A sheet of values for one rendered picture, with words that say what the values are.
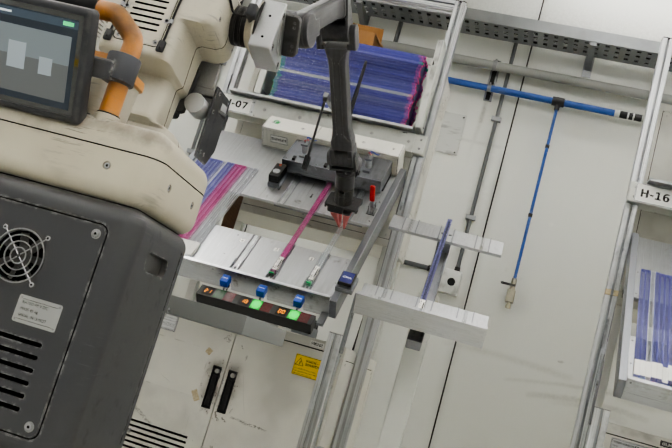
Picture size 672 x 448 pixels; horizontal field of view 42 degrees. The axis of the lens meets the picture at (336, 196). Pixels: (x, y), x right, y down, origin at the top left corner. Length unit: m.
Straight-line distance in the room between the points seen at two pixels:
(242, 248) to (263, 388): 0.45
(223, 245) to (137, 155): 1.28
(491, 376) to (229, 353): 1.82
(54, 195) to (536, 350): 3.23
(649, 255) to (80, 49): 1.97
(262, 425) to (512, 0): 2.85
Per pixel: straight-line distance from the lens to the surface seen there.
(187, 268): 2.53
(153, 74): 1.81
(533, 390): 4.29
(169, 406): 2.83
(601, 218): 4.42
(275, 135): 2.99
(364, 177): 2.78
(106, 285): 1.31
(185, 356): 2.82
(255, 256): 2.54
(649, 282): 2.71
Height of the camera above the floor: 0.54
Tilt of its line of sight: 11 degrees up
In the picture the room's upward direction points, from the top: 16 degrees clockwise
